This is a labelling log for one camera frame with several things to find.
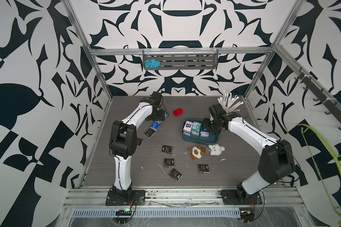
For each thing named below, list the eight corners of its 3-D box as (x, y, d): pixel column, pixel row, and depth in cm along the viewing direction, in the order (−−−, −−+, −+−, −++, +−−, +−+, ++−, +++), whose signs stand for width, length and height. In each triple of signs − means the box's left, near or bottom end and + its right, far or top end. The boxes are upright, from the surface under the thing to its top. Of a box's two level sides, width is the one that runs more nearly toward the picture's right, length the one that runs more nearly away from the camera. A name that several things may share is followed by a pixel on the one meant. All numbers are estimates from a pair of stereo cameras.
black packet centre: (161, 152, 92) (161, 150, 90) (163, 146, 95) (162, 144, 92) (171, 153, 92) (171, 152, 89) (172, 148, 94) (172, 146, 92)
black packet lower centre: (163, 167, 86) (163, 165, 84) (163, 160, 89) (163, 158, 87) (175, 167, 86) (175, 165, 84) (174, 160, 89) (174, 158, 87)
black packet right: (198, 173, 84) (198, 172, 82) (197, 165, 87) (197, 164, 85) (209, 173, 84) (210, 172, 82) (208, 165, 87) (208, 164, 85)
